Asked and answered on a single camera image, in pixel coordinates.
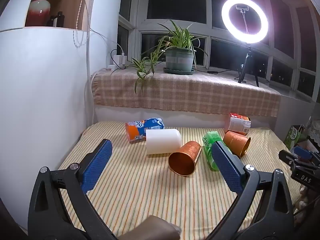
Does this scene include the white chargers and cables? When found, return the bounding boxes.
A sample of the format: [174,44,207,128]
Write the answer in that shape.
[111,49,127,69]

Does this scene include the white cabinet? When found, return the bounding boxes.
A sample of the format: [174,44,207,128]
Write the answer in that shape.
[0,0,120,230]

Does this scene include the brown cushion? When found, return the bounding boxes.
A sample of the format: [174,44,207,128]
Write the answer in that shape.
[117,215,182,240]

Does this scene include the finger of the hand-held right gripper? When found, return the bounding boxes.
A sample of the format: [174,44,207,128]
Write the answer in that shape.
[294,146,313,160]
[279,150,301,166]

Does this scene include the spider plant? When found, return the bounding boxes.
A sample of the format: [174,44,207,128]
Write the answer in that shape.
[132,19,209,94]

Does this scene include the green carton box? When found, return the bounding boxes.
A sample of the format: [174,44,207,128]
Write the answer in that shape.
[285,125,307,151]

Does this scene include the twisted white cord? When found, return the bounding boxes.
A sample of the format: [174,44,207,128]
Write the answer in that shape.
[73,0,91,48]

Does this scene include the red and white printed cup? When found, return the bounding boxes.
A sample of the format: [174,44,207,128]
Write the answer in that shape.
[224,113,251,136]

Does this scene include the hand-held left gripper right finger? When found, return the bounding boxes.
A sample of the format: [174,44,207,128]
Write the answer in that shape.
[205,141,295,240]

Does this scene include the black tripod stand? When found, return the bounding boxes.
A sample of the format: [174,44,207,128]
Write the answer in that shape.
[234,45,260,87]

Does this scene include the ring light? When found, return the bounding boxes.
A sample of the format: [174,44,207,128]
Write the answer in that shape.
[221,0,269,46]

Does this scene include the checked beige cloth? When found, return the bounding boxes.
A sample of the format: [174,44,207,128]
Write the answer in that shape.
[90,66,281,118]

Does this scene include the black cable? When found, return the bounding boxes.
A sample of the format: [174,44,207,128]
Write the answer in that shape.
[192,67,239,75]

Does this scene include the red and white vase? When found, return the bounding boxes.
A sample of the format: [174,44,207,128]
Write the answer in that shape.
[25,0,52,27]

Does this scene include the copper metal cup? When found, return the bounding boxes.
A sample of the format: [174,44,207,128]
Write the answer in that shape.
[223,131,251,158]
[168,141,202,177]

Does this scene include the white lace cloth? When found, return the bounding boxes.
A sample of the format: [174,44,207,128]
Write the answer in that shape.
[305,117,320,143]

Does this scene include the green printed cup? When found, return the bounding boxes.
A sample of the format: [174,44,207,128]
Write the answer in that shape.
[202,131,226,172]

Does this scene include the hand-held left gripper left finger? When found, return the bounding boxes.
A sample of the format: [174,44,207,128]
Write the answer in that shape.
[28,138,118,240]

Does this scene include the striped yellow tablecloth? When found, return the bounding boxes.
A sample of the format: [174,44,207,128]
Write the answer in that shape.
[58,121,302,240]

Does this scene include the white plastic cup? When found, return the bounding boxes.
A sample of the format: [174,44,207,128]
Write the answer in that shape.
[146,128,182,156]

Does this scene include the green pot saucer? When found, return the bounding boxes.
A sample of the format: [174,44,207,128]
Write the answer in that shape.
[163,67,196,76]

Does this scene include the blue and orange printed cup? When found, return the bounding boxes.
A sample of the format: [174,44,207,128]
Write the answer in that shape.
[125,117,166,144]

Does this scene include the green flower pot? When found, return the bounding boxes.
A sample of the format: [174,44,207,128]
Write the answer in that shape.
[164,47,195,71]

